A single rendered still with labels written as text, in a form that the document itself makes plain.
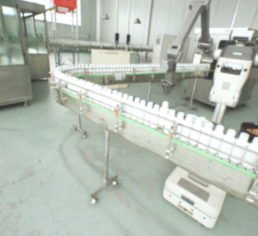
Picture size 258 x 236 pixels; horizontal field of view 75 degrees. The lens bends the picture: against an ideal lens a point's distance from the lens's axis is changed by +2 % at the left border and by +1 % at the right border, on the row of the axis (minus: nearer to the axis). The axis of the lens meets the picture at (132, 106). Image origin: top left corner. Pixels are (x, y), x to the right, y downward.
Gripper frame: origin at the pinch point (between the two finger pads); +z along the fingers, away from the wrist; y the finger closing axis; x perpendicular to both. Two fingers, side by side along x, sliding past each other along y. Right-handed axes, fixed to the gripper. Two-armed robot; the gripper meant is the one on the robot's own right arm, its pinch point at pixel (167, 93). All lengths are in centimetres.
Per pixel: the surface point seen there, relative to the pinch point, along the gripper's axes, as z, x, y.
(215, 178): 40, 41, 6
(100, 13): -154, -849, -698
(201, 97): 106, -69, -378
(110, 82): 38, -143, -92
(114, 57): 28, -328, -294
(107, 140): 61, -51, 2
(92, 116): 40, -67, 6
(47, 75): 110, -528, -177
